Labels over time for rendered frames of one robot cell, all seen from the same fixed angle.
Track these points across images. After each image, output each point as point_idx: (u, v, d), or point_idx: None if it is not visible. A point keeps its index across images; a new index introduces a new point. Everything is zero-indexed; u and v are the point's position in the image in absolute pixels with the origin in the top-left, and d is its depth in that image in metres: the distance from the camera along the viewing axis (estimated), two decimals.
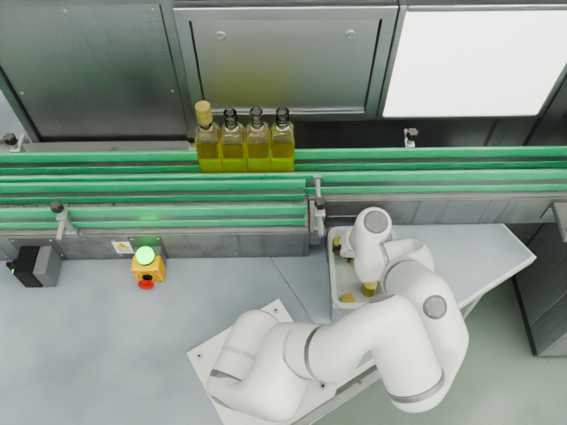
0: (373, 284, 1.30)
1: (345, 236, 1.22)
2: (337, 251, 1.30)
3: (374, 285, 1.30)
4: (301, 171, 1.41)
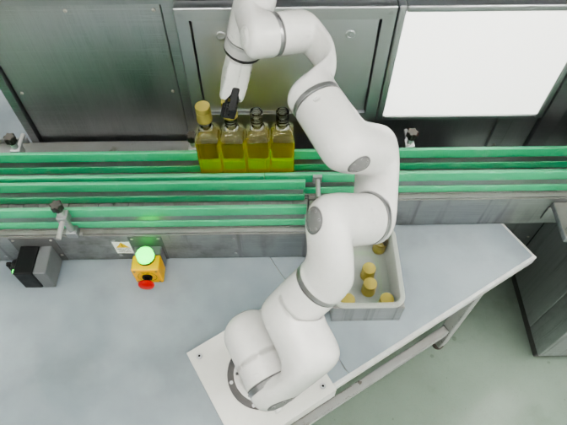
0: (373, 284, 1.30)
1: (237, 67, 1.00)
2: (235, 104, 1.07)
3: (374, 285, 1.30)
4: (301, 171, 1.41)
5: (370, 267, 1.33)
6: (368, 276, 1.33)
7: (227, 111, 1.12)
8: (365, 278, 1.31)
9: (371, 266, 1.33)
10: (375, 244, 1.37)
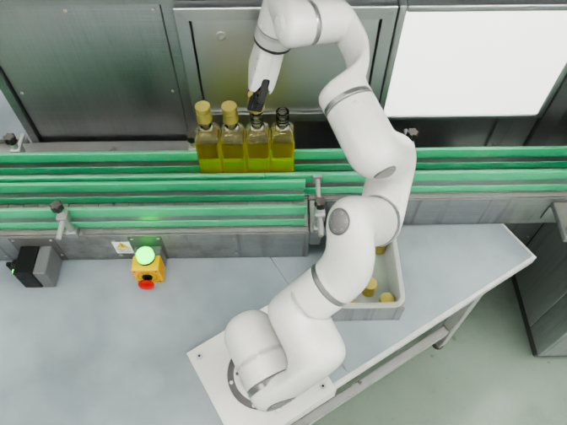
0: (373, 284, 1.30)
1: (268, 57, 0.99)
2: (265, 96, 1.06)
3: (374, 285, 1.30)
4: (301, 171, 1.41)
5: None
6: None
7: (255, 104, 1.11)
8: None
9: (252, 91, 1.13)
10: None
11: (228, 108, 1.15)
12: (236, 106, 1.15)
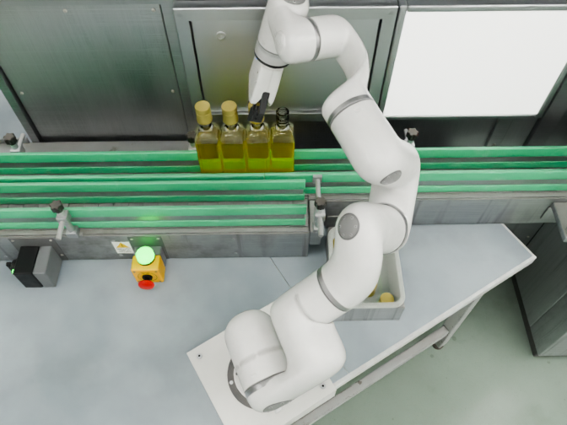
0: None
1: (268, 71, 1.02)
2: (265, 108, 1.09)
3: None
4: (301, 171, 1.41)
5: None
6: None
7: (255, 115, 1.14)
8: None
9: None
10: None
11: (228, 108, 1.15)
12: (236, 106, 1.15)
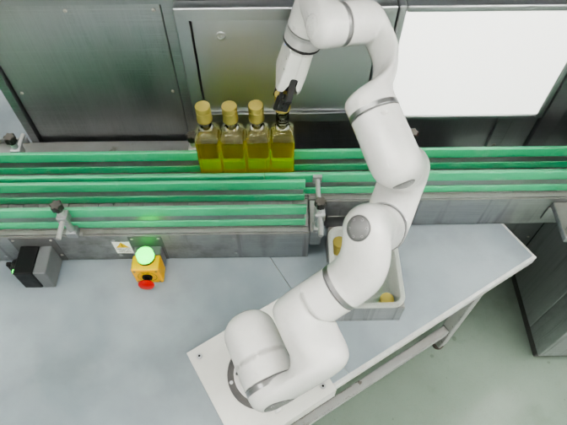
0: (283, 91, 1.13)
1: (298, 57, 0.99)
2: (292, 96, 1.06)
3: (284, 90, 1.13)
4: (301, 171, 1.41)
5: (255, 103, 1.16)
6: (263, 109, 1.16)
7: (281, 104, 1.11)
8: (275, 97, 1.12)
9: (253, 102, 1.16)
10: None
11: (228, 108, 1.15)
12: (236, 106, 1.15)
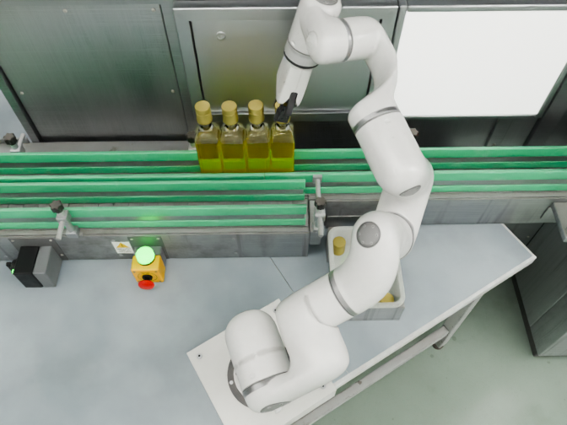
0: (283, 102, 1.16)
1: (297, 72, 1.02)
2: (292, 108, 1.09)
3: None
4: (301, 171, 1.41)
5: (255, 103, 1.16)
6: (263, 109, 1.16)
7: (281, 115, 1.14)
8: (275, 108, 1.15)
9: (253, 102, 1.16)
10: None
11: (228, 108, 1.15)
12: (236, 106, 1.15)
